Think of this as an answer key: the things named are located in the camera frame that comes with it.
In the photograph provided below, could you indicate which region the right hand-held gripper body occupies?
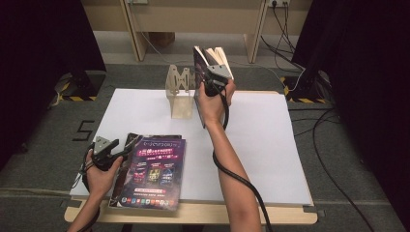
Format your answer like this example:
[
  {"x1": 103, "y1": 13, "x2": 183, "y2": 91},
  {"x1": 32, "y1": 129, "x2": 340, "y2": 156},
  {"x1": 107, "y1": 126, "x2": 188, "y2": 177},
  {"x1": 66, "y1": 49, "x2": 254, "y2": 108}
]
[{"x1": 200, "y1": 64, "x2": 234, "y2": 99}]

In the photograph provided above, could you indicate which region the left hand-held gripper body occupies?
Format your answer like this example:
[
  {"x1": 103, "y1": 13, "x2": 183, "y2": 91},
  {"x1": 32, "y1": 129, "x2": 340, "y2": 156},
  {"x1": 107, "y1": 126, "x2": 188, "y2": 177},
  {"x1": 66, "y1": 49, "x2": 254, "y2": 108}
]
[{"x1": 91, "y1": 135, "x2": 126, "y2": 172}]

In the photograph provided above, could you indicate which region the purple magazine with blue spine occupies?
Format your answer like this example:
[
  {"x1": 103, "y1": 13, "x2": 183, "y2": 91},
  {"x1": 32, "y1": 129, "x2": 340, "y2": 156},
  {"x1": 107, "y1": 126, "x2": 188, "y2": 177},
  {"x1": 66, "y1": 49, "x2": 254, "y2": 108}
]
[{"x1": 192, "y1": 45, "x2": 215, "y2": 130}]

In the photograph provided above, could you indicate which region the black magazine with red print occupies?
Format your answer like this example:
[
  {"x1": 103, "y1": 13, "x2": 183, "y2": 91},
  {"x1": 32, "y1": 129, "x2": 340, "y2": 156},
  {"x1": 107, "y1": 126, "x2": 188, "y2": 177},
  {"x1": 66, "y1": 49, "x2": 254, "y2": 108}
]
[{"x1": 108, "y1": 132, "x2": 183, "y2": 209}]

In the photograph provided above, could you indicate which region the wooden book rack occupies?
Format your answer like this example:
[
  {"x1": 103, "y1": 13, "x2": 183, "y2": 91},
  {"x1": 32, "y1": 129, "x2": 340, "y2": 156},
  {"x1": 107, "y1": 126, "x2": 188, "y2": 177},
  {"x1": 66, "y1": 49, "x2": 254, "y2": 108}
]
[{"x1": 164, "y1": 64, "x2": 197, "y2": 120}]

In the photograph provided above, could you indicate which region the person's left hand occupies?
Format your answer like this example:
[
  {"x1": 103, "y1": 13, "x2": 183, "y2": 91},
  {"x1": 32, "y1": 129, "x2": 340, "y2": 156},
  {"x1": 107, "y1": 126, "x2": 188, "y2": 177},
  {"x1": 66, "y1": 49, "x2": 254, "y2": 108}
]
[{"x1": 85, "y1": 154, "x2": 125, "y2": 197}]

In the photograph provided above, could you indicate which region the person's right hand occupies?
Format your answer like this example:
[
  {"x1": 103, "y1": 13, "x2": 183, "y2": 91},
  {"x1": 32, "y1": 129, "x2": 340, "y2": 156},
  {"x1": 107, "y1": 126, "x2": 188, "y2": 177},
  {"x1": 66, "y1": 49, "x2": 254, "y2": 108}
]
[{"x1": 196, "y1": 79, "x2": 237, "y2": 129}]

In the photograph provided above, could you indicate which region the beige wooden desk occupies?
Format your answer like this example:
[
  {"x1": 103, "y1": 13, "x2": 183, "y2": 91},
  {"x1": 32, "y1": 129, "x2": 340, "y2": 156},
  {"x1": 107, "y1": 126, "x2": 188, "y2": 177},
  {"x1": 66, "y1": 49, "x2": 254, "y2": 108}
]
[{"x1": 81, "y1": 0, "x2": 313, "y2": 64}]

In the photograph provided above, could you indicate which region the yellow black hazard tape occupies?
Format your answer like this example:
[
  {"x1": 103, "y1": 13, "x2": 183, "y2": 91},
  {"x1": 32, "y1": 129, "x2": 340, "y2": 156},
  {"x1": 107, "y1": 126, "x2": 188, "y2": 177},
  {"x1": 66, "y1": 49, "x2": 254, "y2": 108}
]
[
  {"x1": 279, "y1": 76, "x2": 328, "y2": 104},
  {"x1": 57, "y1": 81, "x2": 98, "y2": 102}
]

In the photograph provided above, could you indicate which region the brown box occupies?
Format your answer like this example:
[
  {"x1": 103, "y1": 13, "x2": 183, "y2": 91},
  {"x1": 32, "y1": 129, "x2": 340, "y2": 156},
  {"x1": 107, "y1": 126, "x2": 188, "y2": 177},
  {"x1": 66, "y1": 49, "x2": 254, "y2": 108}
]
[{"x1": 148, "y1": 31, "x2": 177, "y2": 48}]

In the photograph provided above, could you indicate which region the black stand base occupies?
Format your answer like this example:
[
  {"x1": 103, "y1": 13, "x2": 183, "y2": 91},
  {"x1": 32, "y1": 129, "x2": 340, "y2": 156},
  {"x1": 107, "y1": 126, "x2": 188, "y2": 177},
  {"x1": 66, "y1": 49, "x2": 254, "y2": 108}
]
[
  {"x1": 72, "y1": 69, "x2": 107, "y2": 98},
  {"x1": 283, "y1": 69, "x2": 330, "y2": 101}
]

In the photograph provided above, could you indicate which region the white paper sheet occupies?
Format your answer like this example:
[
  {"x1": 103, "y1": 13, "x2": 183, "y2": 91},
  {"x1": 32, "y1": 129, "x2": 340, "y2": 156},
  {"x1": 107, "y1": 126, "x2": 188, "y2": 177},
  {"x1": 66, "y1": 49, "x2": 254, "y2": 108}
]
[{"x1": 69, "y1": 88, "x2": 313, "y2": 207}]

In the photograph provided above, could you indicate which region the black curtain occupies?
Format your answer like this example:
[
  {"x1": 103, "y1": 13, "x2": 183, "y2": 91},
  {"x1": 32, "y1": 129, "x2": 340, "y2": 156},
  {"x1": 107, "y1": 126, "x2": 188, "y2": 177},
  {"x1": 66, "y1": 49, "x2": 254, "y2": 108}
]
[
  {"x1": 291, "y1": 0, "x2": 410, "y2": 226},
  {"x1": 0, "y1": 0, "x2": 107, "y2": 168}
]

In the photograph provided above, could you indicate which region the black socket cable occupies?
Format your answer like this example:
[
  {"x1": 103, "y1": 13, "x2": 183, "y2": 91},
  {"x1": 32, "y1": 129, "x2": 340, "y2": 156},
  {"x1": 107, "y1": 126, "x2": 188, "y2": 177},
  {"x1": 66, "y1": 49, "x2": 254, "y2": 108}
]
[{"x1": 260, "y1": 3, "x2": 306, "y2": 72}]

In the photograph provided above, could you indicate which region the thick black gripper cable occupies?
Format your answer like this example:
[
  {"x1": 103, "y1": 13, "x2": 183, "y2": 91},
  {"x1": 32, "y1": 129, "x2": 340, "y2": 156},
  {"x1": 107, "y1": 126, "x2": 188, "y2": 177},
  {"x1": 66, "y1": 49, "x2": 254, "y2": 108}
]
[{"x1": 212, "y1": 88, "x2": 275, "y2": 232}]

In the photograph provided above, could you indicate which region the long black floor cable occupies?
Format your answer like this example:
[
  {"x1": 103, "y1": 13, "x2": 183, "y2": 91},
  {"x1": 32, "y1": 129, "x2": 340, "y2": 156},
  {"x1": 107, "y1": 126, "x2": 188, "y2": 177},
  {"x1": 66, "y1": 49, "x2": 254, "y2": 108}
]
[{"x1": 310, "y1": 107, "x2": 376, "y2": 232}]

